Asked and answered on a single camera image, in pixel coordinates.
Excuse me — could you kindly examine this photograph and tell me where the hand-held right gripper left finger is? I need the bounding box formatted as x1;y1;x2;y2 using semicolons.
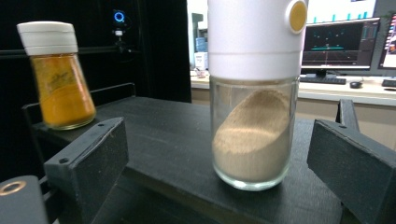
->
44;117;130;224

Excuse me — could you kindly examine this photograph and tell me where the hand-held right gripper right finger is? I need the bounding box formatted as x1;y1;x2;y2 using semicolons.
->
305;119;396;224

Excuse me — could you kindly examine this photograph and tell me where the orange spice jar white lid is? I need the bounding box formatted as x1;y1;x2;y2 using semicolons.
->
16;21;97;132

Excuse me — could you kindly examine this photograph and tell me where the black two-tier shelf rack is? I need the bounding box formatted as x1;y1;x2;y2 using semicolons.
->
21;82;396;224

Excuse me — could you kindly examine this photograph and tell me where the beige powder jar white cap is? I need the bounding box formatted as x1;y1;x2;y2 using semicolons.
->
206;0;309;192

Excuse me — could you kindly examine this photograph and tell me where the light office desk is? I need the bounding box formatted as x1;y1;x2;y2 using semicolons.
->
190;74;396;150

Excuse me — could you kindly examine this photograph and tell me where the wide computer monitor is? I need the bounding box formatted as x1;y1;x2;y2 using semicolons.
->
301;17;382;79

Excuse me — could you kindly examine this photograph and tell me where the computer monitor with bright screen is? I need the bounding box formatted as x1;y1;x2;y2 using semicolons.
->
377;12;396;70

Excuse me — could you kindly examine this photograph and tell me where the blue water bottle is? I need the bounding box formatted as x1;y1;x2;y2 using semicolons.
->
194;36;209;53

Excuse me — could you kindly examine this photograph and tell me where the camera with blue ring light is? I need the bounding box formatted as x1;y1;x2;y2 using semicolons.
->
111;8;128;48

